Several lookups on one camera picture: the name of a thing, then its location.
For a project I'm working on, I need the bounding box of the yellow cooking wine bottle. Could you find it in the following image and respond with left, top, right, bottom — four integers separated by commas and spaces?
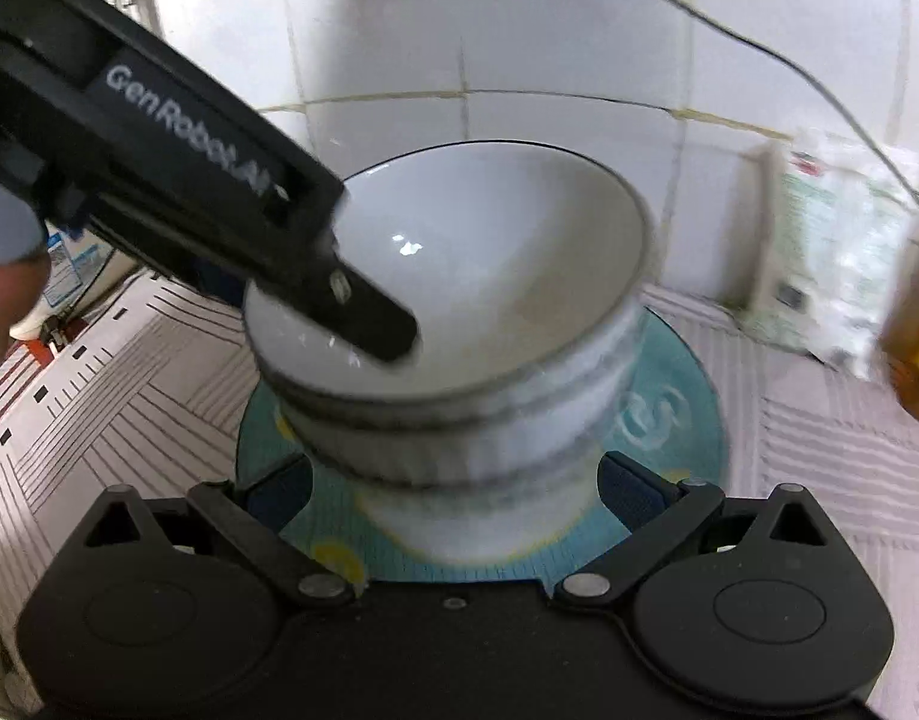
881, 244, 919, 422

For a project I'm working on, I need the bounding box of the white ribbed bowl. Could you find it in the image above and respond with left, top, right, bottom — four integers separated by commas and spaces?
277, 301, 645, 488
243, 140, 653, 411
354, 454, 599, 566

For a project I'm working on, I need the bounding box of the white kitchen appliance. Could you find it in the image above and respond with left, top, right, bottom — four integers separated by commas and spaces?
11, 224, 139, 341

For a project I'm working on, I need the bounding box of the black power cable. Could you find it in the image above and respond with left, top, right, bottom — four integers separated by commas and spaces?
570, 0, 919, 231

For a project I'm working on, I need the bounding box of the person left hand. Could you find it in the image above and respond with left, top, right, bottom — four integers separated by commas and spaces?
0, 184, 50, 360

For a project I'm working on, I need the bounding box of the striped white table mat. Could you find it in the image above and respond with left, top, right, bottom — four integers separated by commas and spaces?
0, 275, 919, 718

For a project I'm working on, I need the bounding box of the white salt bag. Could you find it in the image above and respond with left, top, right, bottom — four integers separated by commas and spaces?
741, 130, 918, 380

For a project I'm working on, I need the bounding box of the teal egg plate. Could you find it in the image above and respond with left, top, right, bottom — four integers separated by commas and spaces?
235, 314, 728, 587

